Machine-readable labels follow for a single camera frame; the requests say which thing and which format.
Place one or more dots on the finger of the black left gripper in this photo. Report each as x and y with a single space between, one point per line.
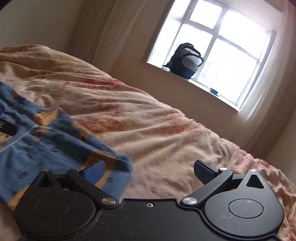
8 128

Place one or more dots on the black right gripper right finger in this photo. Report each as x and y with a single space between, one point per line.
242 206

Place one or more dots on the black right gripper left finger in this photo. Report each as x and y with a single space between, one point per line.
60 206

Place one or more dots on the blue patterned pants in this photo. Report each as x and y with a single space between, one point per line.
51 139

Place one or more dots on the pink floral bed blanket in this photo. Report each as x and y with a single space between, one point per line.
160 140

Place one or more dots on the small blue object on sill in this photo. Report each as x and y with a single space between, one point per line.
213 91

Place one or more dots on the cream curtain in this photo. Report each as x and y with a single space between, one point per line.
102 29

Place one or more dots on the dark blue backpack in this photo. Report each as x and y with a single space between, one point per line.
185 61

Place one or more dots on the white window frame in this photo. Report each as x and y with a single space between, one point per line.
233 37

